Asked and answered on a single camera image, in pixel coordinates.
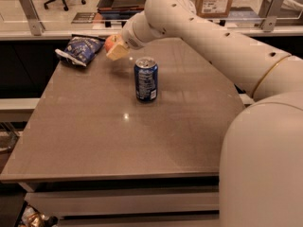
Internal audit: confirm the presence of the metal glass post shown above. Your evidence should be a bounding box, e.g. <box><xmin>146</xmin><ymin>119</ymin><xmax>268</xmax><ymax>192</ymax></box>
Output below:
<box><xmin>19</xmin><ymin>0</ymin><xmax>45</xmax><ymax>36</ymax></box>
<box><xmin>260</xmin><ymin>0</ymin><xmax>284</xmax><ymax>32</ymax></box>

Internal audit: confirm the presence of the cardboard box with label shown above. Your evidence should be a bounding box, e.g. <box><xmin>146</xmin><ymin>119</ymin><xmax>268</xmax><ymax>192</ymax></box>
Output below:
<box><xmin>195</xmin><ymin>0</ymin><xmax>233</xmax><ymax>18</ymax></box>

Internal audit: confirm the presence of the left metal glass post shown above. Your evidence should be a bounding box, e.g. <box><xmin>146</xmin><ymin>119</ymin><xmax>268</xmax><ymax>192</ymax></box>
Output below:
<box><xmin>19</xmin><ymin>0</ymin><xmax>45</xmax><ymax>36</ymax></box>

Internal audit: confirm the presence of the red yellow apple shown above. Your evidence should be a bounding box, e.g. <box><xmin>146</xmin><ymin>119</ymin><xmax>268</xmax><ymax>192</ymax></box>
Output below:
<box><xmin>104</xmin><ymin>35</ymin><xmax>117</xmax><ymax>51</ymax></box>

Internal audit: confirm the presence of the blue soda can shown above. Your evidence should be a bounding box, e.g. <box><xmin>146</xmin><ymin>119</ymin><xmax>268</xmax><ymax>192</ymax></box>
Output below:
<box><xmin>134</xmin><ymin>57</ymin><xmax>158</xmax><ymax>102</ymax></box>

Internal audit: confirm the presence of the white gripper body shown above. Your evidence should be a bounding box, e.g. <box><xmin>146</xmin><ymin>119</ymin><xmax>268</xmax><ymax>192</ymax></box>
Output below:
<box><xmin>121</xmin><ymin>11</ymin><xmax>158</xmax><ymax>49</ymax></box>

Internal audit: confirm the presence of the right metal glass post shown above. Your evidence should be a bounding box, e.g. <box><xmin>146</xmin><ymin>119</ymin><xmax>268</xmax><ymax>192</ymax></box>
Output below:
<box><xmin>260</xmin><ymin>0</ymin><xmax>284</xmax><ymax>32</ymax></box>

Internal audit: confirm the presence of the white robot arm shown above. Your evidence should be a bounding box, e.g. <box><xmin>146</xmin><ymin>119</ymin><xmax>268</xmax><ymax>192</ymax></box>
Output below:
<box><xmin>105</xmin><ymin>0</ymin><xmax>303</xmax><ymax>227</ymax></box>

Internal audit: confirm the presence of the grey drawer cabinet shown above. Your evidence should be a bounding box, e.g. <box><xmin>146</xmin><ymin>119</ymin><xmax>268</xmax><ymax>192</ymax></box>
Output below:
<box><xmin>20</xmin><ymin>174</ymin><xmax>219</xmax><ymax>226</ymax></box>

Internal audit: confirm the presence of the blue chip bag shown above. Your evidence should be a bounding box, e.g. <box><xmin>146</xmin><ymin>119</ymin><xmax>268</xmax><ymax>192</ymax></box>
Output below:
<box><xmin>55</xmin><ymin>35</ymin><xmax>105</xmax><ymax>67</ymax></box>

